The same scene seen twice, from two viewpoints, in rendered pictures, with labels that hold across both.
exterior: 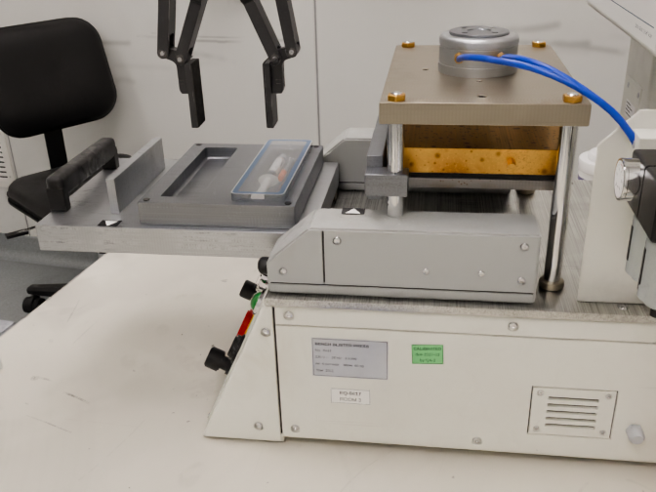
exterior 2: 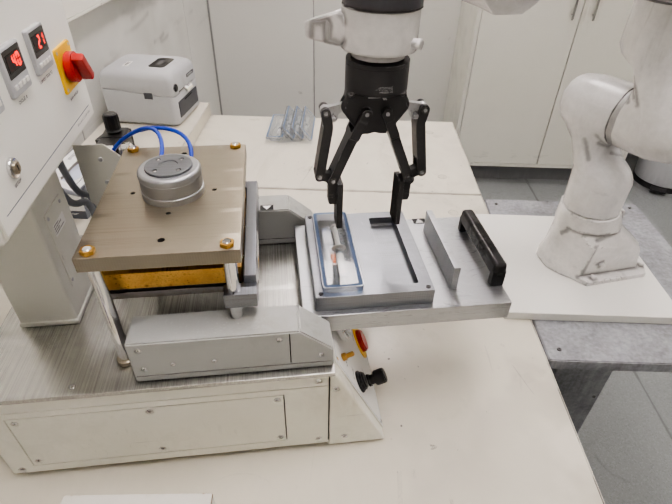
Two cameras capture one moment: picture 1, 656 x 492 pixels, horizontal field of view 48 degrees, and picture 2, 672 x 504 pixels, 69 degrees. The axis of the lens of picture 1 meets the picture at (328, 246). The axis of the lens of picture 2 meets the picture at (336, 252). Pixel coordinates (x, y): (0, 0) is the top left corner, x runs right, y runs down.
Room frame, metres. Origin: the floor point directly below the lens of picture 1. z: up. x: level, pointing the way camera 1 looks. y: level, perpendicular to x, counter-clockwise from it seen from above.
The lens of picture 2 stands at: (1.36, -0.11, 1.44)
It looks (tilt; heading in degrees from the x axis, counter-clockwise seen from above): 38 degrees down; 163
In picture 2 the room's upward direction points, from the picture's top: 1 degrees clockwise
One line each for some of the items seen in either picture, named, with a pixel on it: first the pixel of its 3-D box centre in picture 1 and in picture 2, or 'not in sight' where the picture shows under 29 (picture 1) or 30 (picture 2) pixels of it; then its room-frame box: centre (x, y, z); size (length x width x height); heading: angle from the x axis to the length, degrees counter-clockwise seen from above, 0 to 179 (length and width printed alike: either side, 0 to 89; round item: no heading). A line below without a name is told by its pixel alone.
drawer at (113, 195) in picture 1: (200, 189); (393, 259); (0.81, 0.15, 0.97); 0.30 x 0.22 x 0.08; 81
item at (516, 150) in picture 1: (473, 113); (181, 215); (0.75, -0.16, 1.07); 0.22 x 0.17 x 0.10; 171
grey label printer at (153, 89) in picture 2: not in sight; (152, 88); (-0.32, -0.24, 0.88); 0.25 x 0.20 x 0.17; 67
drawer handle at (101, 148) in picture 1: (85, 171); (480, 244); (0.83, 0.28, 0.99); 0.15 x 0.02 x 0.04; 171
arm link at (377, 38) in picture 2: not in sight; (360, 26); (0.78, 0.08, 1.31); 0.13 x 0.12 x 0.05; 173
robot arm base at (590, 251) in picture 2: not in sight; (598, 232); (0.68, 0.68, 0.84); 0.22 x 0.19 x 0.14; 78
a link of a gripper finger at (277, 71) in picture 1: (285, 68); (325, 185); (0.80, 0.04, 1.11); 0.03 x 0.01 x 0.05; 83
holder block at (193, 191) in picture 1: (239, 181); (363, 255); (0.80, 0.10, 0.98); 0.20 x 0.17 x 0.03; 171
